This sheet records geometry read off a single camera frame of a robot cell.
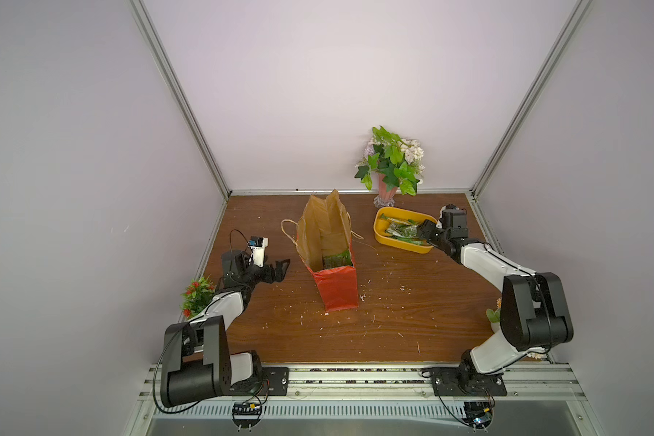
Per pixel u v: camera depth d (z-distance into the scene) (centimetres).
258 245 78
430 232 85
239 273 70
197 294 74
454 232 72
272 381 73
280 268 81
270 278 79
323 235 102
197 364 42
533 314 45
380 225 107
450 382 73
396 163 89
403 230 99
